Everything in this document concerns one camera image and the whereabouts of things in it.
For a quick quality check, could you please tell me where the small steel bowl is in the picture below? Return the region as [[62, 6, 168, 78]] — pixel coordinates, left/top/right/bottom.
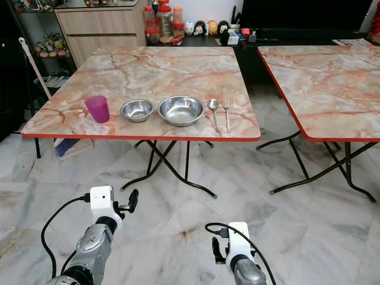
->
[[121, 99, 154, 123]]

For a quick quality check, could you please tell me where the purple plastic cup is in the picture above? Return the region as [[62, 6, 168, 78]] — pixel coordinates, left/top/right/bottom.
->
[[85, 96, 111, 124]]

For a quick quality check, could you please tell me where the large steel bowl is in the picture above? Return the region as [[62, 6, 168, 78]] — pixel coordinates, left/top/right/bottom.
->
[[158, 96, 205, 127]]

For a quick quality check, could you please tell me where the steel spoon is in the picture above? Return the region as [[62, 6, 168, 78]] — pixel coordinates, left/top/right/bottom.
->
[[208, 99, 221, 132]]

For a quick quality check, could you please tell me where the marble-pattern folding table with dishes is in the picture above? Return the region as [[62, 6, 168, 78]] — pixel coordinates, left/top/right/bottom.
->
[[21, 46, 262, 199]]

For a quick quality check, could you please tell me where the steel fork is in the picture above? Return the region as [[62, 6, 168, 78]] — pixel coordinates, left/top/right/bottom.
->
[[222, 99, 232, 133]]

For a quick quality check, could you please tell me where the light wooden drawer cabinet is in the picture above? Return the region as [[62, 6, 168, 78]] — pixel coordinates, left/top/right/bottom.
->
[[55, 2, 148, 67]]

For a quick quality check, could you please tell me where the black metal shelf with toys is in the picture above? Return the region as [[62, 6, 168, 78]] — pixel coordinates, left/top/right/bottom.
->
[[12, 0, 73, 93]]

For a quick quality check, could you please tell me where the large red-lid snack jar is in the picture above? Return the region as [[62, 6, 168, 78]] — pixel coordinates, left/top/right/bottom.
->
[[157, 5, 174, 44]]

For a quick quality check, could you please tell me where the tall red-lid jar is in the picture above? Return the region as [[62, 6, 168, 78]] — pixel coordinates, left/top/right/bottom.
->
[[144, 6, 157, 30]]

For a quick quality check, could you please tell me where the bare marble-pattern folding table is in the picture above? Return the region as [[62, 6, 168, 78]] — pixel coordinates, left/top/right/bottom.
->
[[256, 45, 380, 204]]

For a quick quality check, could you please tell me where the printed magazine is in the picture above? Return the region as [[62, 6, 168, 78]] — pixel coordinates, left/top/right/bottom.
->
[[332, 39, 376, 48]]

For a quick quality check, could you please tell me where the black television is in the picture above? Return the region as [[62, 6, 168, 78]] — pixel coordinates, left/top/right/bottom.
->
[[240, 0, 376, 31]]

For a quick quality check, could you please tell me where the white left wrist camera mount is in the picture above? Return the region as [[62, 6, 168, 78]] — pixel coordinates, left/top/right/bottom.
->
[[90, 186, 116, 219]]

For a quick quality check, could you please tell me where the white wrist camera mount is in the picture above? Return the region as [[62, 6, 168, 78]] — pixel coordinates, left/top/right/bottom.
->
[[90, 186, 116, 219], [226, 222, 252, 259]]

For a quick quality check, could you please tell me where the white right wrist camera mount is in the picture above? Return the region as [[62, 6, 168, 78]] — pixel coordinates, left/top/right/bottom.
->
[[226, 222, 252, 259]]

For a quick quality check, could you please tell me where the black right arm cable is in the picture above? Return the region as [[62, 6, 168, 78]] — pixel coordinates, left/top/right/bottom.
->
[[205, 222, 277, 285]]

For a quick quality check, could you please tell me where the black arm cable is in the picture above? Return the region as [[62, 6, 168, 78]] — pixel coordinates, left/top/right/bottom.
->
[[41, 194, 92, 278], [205, 222, 277, 285]]

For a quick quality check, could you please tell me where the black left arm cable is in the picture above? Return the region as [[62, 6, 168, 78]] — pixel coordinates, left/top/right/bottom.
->
[[41, 194, 92, 278]]

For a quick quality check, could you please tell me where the white-handled broom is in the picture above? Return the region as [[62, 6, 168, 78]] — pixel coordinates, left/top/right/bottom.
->
[[18, 37, 94, 159]]

